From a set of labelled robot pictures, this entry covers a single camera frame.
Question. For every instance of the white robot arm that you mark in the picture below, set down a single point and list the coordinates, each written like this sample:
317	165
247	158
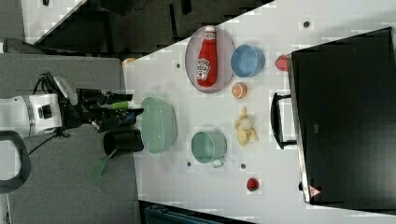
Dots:
39	114

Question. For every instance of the green mug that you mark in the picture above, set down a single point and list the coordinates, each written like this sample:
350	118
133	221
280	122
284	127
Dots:
209	147

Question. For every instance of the grey round plate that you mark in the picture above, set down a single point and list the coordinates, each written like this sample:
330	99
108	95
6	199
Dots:
224	52

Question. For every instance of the small red toy fruit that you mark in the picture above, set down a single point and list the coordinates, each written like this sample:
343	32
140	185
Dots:
252	184

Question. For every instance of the toy orange slice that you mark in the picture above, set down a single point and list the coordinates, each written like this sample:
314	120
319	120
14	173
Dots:
239	90

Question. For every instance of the blue bowl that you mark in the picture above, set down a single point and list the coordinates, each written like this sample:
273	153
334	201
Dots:
247	61

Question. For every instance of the green spatula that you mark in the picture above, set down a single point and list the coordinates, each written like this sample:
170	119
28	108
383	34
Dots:
100	166

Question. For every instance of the peeled toy banana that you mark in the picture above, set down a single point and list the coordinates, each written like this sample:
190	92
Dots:
245	128

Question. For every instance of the red ketchup bottle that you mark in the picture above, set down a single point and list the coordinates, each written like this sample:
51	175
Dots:
207	67

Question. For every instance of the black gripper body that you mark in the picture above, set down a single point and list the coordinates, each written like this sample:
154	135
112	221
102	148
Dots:
93	108

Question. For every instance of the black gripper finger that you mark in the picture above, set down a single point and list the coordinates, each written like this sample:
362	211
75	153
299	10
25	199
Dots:
121	105
124	117

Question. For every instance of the green colander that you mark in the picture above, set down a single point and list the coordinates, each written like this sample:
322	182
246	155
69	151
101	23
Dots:
158	125

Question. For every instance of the black toaster oven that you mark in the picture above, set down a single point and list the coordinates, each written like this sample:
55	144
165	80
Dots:
343	102

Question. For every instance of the black utensil cup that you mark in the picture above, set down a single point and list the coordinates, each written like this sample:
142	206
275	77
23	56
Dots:
118	143

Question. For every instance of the toy strawberry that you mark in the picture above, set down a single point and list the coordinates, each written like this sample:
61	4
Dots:
282	63

